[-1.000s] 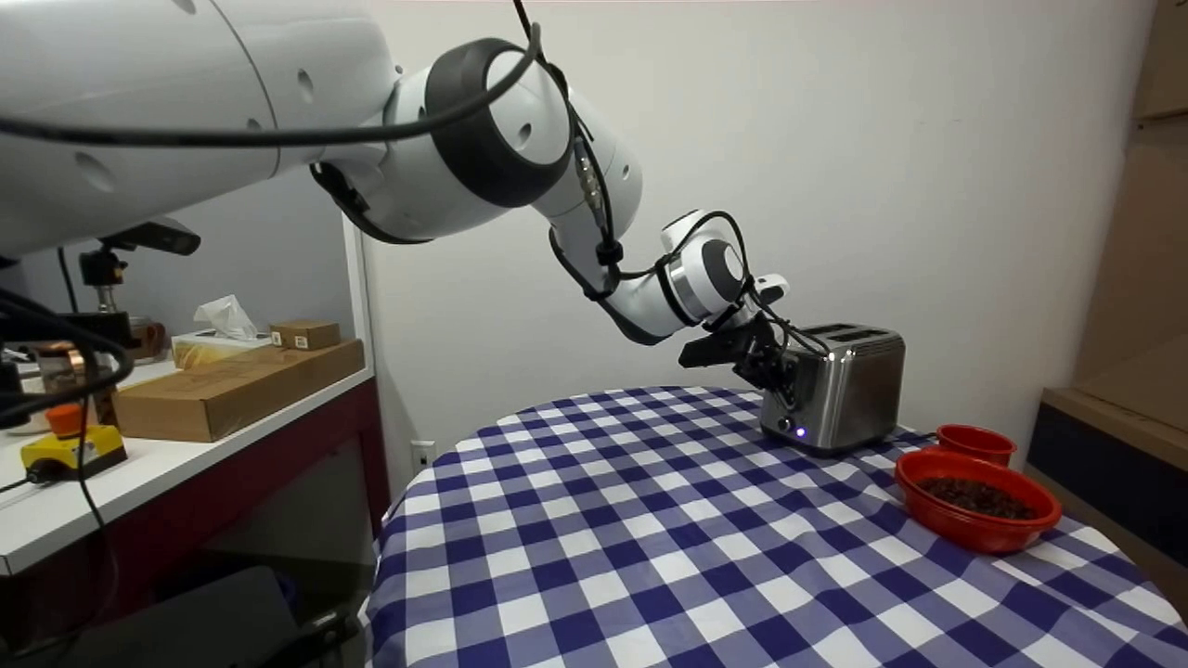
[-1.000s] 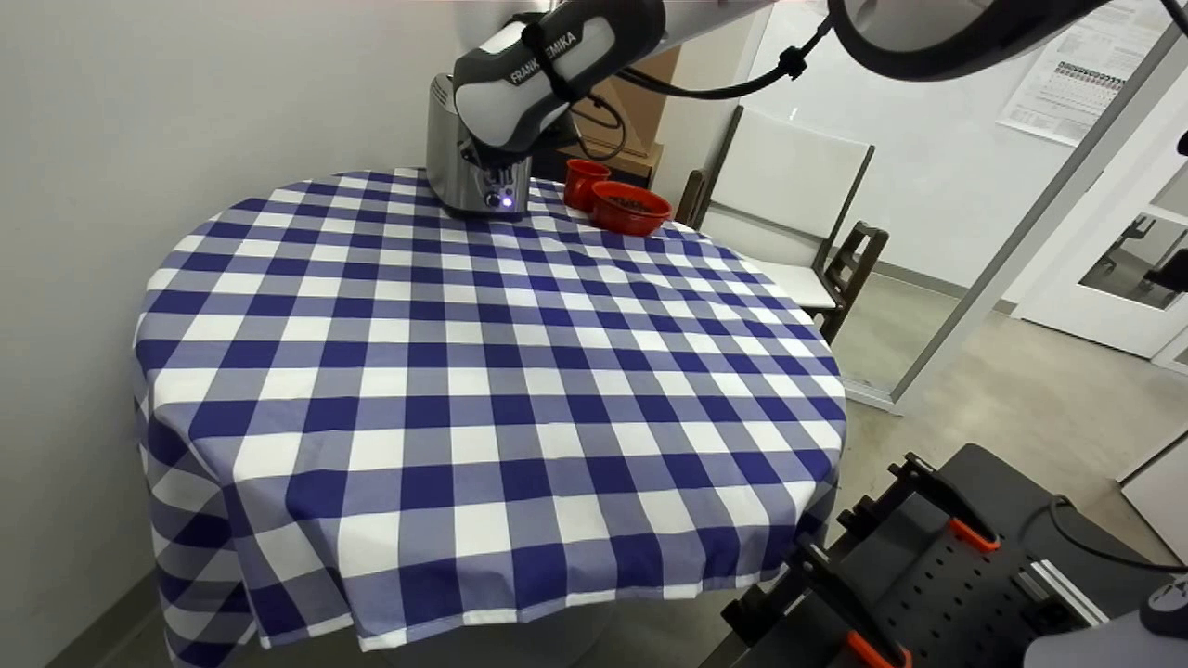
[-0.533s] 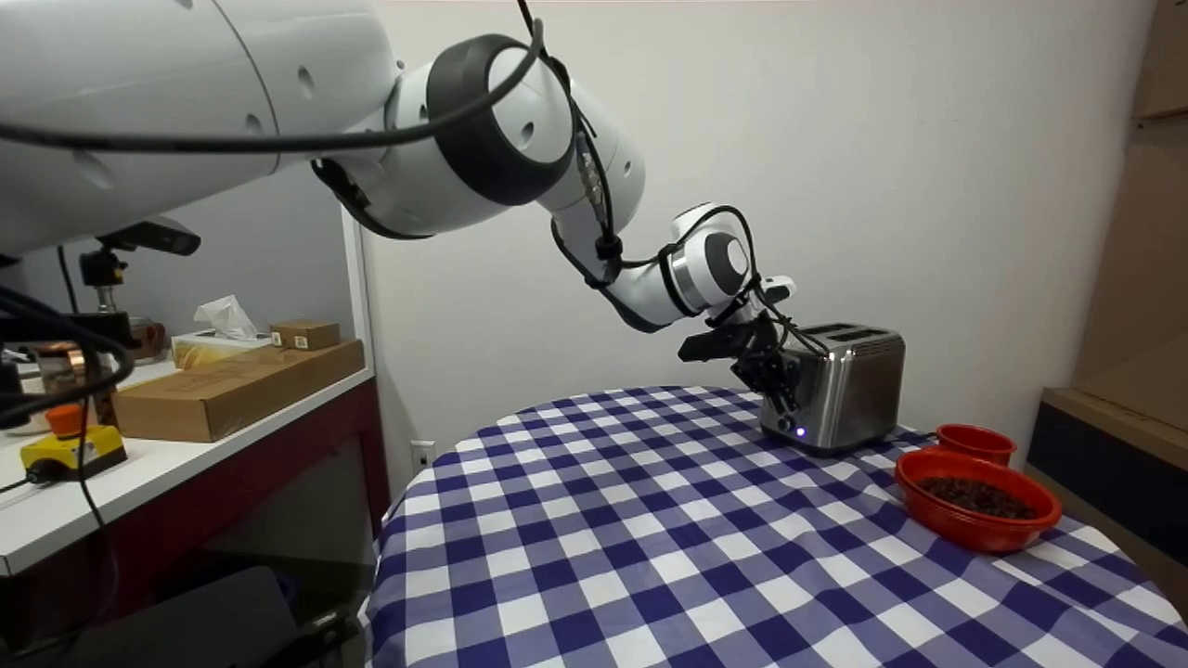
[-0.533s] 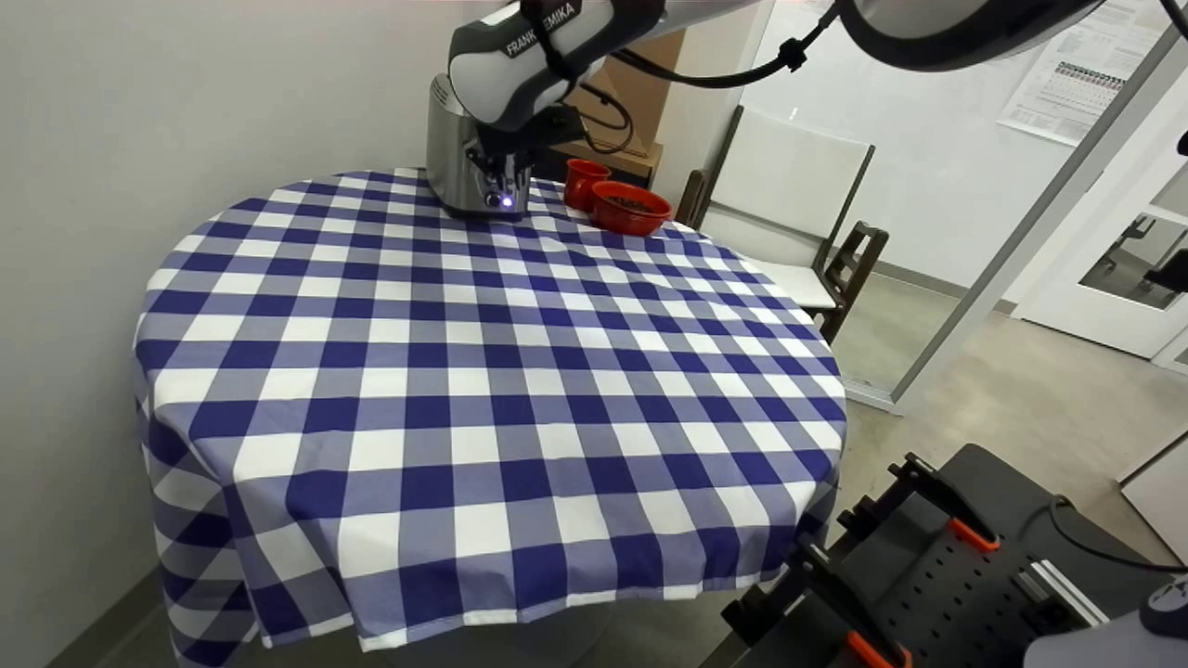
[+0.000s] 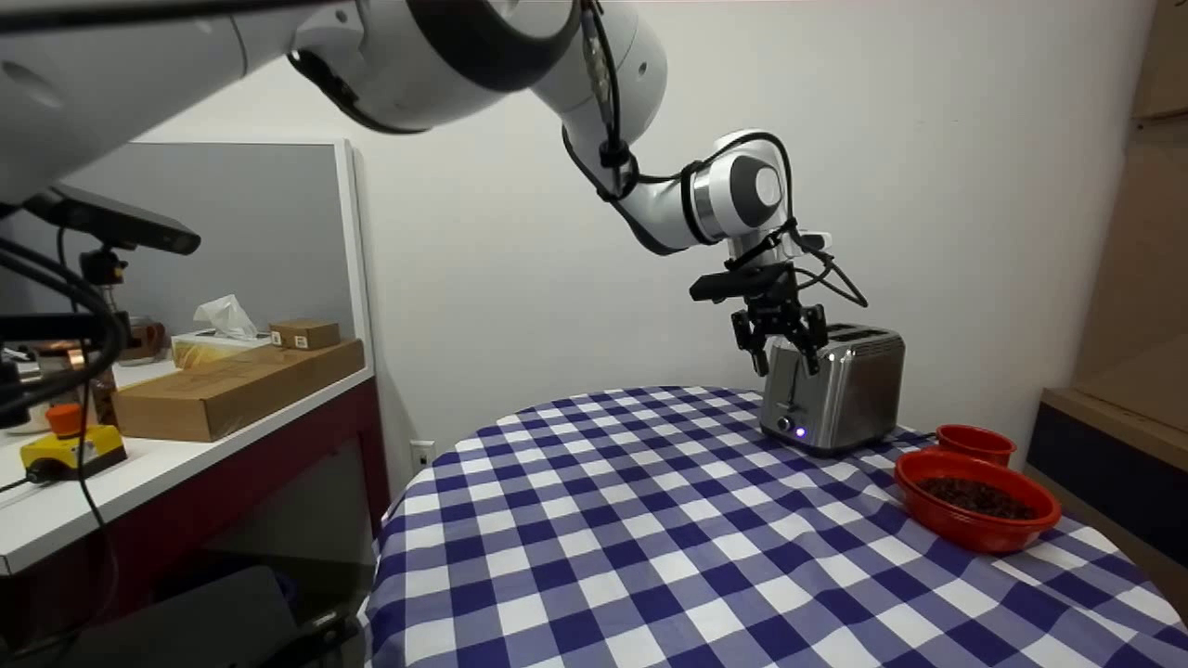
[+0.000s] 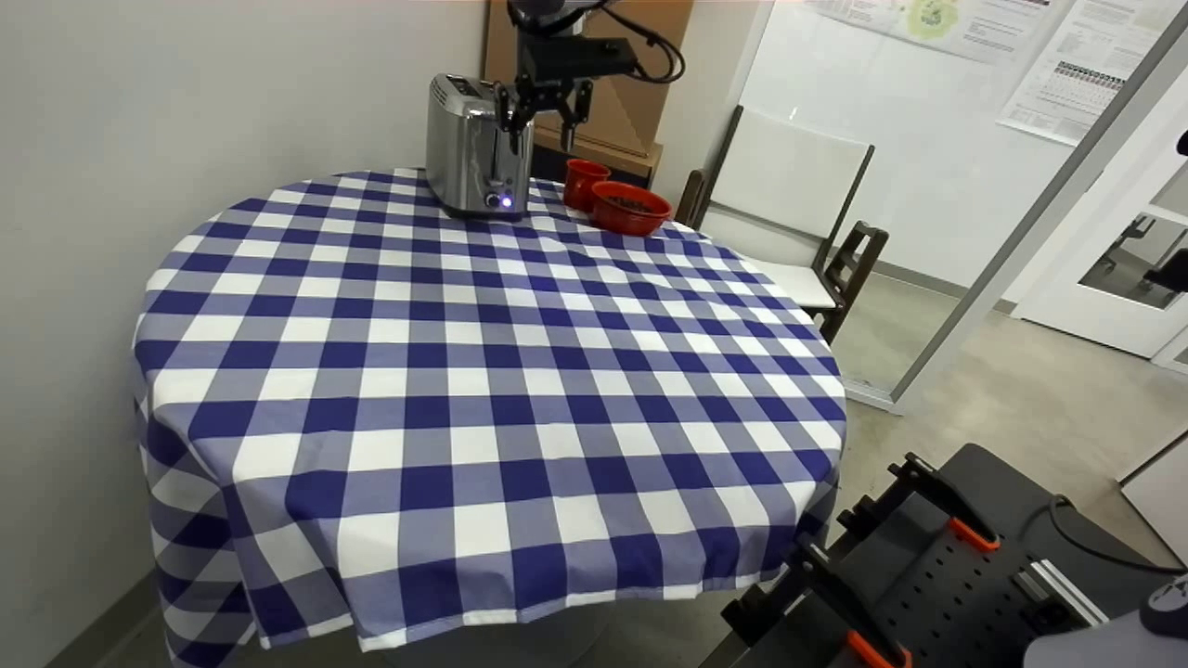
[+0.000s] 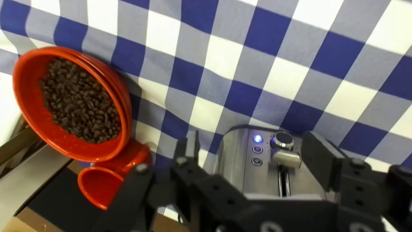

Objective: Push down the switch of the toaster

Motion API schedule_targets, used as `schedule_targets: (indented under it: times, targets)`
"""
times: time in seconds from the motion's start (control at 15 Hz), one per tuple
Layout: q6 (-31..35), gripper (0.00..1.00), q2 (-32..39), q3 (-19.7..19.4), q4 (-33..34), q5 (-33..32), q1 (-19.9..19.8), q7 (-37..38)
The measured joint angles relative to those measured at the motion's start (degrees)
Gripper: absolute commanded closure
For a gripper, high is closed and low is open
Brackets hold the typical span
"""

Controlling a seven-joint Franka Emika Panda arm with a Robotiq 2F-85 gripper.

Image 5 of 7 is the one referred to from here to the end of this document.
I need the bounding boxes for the thick black cable bundle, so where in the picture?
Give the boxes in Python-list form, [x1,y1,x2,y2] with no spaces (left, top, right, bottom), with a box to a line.
[0,231,130,432]

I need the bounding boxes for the white desk with red front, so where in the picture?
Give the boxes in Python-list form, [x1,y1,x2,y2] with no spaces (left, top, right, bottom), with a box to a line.
[0,354,392,649]

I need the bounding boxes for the flat cardboard box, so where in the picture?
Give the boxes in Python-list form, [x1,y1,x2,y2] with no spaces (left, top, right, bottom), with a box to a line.
[110,339,366,446]

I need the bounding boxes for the dark coffee beans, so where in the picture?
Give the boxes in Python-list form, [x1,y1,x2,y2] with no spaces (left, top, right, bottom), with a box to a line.
[919,476,1041,523]

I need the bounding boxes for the black camera on stand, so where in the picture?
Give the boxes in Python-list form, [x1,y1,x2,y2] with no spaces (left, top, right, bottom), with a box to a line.
[20,182,203,423]

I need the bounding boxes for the silver toaster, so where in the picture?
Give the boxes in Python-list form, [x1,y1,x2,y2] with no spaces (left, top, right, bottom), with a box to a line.
[753,323,908,458]

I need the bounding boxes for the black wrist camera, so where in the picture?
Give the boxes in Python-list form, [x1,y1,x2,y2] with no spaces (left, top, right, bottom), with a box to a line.
[685,267,762,303]

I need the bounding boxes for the grey partition panel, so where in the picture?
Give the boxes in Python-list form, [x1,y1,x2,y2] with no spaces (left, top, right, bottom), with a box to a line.
[0,136,374,371]

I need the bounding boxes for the yellow and orange tool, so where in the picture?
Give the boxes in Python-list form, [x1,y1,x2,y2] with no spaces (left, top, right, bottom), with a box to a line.
[15,402,130,485]

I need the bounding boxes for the small red bowl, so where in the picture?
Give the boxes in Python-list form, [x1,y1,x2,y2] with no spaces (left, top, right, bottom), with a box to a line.
[933,421,1021,472]

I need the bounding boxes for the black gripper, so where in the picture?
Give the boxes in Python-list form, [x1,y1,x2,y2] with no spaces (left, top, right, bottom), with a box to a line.
[731,255,833,378]

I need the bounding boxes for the wooden cabinet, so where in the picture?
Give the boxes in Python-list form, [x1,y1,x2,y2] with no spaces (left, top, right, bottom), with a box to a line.
[1021,0,1188,580]

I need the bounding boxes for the small wooden box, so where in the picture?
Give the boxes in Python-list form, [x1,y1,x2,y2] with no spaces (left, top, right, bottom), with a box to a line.
[271,314,346,356]

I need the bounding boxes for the tissue box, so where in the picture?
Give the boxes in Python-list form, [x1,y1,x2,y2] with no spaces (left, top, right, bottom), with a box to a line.
[166,291,286,371]

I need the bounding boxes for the blue white checkered tablecloth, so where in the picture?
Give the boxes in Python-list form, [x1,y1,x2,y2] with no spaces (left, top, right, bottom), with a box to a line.
[366,381,1188,668]

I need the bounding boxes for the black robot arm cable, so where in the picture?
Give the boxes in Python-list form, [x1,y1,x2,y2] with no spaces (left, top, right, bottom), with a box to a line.
[555,0,873,314]

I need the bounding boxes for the large red bowl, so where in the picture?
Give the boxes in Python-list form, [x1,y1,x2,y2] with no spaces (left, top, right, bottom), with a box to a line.
[890,446,1064,557]

